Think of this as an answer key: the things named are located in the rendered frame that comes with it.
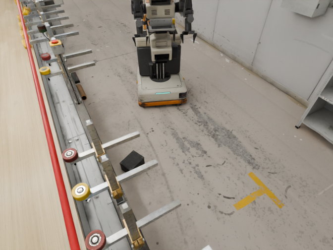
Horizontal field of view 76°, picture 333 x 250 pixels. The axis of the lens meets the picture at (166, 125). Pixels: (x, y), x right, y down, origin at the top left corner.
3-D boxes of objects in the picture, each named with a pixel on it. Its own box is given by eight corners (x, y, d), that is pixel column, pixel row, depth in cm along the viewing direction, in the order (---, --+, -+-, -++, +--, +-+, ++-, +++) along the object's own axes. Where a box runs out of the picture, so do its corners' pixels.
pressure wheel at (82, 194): (79, 210, 106) (72, 200, 98) (77, 196, 111) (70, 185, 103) (95, 204, 109) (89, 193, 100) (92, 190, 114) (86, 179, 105)
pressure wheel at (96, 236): (99, 261, 91) (92, 255, 83) (87, 248, 94) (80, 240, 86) (113, 245, 95) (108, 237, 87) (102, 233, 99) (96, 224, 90)
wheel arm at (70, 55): (91, 52, 215) (90, 48, 212) (92, 53, 213) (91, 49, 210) (46, 63, 201) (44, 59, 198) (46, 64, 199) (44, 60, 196)
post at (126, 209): (140, 240, 109) (127, 199, 74) (143, 247, 107) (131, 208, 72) (134, 244, 108) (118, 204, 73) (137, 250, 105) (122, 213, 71)
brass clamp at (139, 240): (134, 218, 105) (133, 214, 102) (146, 244, 97) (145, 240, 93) (123, 224, 103) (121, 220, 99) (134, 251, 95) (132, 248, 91)
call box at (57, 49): (63, 49, 151) (59, 39, 145) (65, 54, 147) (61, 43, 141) (53, 52, 149) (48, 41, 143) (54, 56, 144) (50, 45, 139)
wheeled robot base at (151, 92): (137, 79, 320) (135, 64, 302) (178, 76, 325) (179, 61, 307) (138, 108, 274) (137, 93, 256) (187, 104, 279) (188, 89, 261)
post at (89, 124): (109, 169, 141) (90, 117, 106) (111, 173, 139) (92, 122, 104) (104, 171, 140) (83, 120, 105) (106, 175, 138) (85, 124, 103)
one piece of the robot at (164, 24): (147, 38, 222) (146, 17, 207) (173, 37, 225) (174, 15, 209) (148, 45, 211) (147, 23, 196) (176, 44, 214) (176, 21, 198)
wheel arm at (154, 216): (177, 201, 111) (178, 197, 108) (181, 206, 109) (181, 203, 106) (96, 246, 96) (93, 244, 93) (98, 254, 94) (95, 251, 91)
